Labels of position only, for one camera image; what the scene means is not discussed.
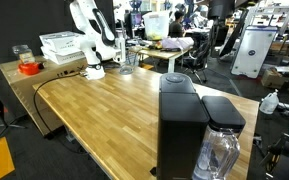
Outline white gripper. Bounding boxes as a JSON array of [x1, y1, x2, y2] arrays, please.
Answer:
[[114, 35, 127, 65]]

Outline grey black coffee machine lid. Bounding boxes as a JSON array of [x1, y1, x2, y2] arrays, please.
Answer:
[[159, 72, 197, 95]]

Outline black coffee machine body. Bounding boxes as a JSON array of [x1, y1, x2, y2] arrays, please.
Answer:
[[156, 91, 211, 180]]

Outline small clear round dish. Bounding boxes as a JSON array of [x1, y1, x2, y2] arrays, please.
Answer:
[[118, 64, 135, 76]]

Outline wooden background table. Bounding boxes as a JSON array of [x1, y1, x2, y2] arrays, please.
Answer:
[[128, 44, 194, 74]]

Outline translucent plastic storage bin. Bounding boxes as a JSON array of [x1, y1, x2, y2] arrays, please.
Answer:
[[142, 9, 171, 42]]

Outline white flat cardboard box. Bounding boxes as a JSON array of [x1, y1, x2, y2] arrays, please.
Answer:
[[38, 30, 85, 53], [40, 45, 86, 65]]

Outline pale purple bag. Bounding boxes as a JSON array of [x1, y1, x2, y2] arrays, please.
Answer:
[[160, 36, 195, 51]]

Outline black office chair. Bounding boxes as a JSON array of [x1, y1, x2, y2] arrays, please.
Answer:
[[181, 28, 220, 85]]

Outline red round object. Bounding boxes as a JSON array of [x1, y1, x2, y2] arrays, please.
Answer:
[[17, 61, 45, 76]]

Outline light wooden cabinet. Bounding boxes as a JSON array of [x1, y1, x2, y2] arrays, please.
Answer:
[[0, 54, 89, 137]]

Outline black leaning panel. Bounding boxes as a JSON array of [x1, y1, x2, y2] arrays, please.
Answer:
[[218, 4, 250, 60]]

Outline black water tank lid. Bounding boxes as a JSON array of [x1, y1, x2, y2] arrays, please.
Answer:
[[201, 95, 247, 134]]

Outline white rolling panel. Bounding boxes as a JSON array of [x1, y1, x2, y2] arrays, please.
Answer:
[[230, 24, 279, 80]]

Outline black tripod stand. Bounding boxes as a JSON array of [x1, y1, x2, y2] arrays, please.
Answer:
[[0, 106, 27, 148]]

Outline clear plastic water tank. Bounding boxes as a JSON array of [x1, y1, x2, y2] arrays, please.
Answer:
[[191, 124, 242, 180]]

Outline white plastic jug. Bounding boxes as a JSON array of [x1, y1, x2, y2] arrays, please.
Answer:
[[258, 88, 281, 116]]

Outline brown cardboard box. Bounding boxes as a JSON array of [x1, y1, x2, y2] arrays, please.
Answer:
[[260, 66, 289, 92]]

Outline black clamp with orange tip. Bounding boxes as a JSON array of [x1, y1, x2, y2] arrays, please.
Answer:
[[258, 132, 289, 178]]

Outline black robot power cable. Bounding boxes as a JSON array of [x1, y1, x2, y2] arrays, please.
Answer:
[[32, 71, 87, 156]]

